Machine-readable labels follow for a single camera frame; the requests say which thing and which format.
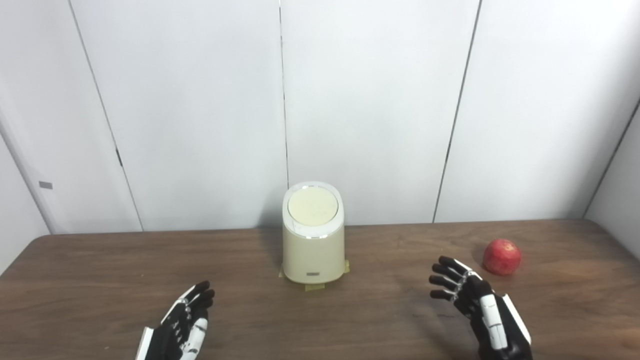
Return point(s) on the round cream bin lid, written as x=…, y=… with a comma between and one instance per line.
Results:
x=312, y=206

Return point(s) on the small grey wall label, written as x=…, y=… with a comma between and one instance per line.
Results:
x=45, y=185

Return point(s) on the red apple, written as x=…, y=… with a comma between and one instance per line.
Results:
x=501, y=257

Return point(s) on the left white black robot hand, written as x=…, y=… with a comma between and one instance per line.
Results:
x=176, y=331

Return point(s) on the cream-colored bin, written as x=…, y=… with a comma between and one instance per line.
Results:
x=313, y=252

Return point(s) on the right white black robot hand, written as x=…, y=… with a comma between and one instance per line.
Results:
x=492, y=316

